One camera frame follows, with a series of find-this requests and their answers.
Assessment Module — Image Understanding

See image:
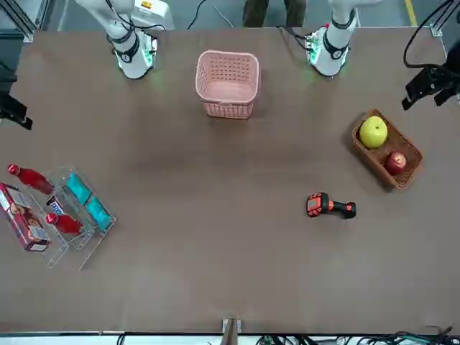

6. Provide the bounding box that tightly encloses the yellow-green apple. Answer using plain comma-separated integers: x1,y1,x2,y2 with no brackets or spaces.
359,115,389,150

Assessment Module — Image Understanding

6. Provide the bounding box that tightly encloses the black cable bundle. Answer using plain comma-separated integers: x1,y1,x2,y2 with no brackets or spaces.
251,325,456,345

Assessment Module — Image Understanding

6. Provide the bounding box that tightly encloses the Snickers bar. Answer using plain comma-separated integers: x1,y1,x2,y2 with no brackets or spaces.
46,196,73,216

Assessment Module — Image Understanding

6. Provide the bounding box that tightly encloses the white floor cable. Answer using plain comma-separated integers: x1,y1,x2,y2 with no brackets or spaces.
211,4,235,29

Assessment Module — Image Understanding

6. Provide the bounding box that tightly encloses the grey aluminium frame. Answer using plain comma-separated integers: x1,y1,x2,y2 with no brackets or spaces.
429,0,460,37
0,0,50,42

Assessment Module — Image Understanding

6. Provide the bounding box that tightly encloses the red cookie box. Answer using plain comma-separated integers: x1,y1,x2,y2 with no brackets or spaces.
0,182,51,252

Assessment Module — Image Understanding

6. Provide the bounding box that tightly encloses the green circuit board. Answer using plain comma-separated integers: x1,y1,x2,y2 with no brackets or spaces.
305,31,321,66
142,32,159,70

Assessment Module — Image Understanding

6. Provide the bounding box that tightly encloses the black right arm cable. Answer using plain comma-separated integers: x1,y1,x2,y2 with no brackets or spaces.
103,0,168,55

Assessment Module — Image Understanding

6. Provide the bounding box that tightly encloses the brown wicker basket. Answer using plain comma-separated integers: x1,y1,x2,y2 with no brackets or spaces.
351,109,424,193

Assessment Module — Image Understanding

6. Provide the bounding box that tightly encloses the clear acrylic shelf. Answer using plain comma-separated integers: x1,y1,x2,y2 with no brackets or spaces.
14,163,118,271

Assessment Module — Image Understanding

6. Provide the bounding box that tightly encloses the red Coca-Cola bottle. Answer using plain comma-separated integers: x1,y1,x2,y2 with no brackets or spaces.
45,212,84,236
7,163,55,195

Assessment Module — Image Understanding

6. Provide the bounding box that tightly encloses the pink plastic basket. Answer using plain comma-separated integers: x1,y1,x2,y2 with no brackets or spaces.
195,49,260,121

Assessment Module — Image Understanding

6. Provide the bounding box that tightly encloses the person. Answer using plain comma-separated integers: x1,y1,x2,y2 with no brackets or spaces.
243,0,306,28

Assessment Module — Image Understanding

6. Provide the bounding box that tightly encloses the black floor cable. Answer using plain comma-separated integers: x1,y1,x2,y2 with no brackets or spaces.
185,0,208,31

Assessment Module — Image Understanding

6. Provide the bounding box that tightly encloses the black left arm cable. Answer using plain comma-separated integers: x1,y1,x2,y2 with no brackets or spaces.
402,0,456,70

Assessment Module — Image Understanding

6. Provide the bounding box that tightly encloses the orange black barcode scanner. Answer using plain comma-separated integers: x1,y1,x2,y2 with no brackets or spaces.
306,192,357,220

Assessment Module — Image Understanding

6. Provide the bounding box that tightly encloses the white control box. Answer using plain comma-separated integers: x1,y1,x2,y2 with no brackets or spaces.
131,0,176,32

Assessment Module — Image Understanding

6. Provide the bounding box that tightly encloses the red apple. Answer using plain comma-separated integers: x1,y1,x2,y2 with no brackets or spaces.
385,151,408,176

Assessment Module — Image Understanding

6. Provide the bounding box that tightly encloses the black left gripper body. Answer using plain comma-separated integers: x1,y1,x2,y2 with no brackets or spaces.
443,50,460,89

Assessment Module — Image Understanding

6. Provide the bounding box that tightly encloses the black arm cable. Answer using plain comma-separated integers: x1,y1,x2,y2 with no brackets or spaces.
103,0,168,55
402,0,456,70

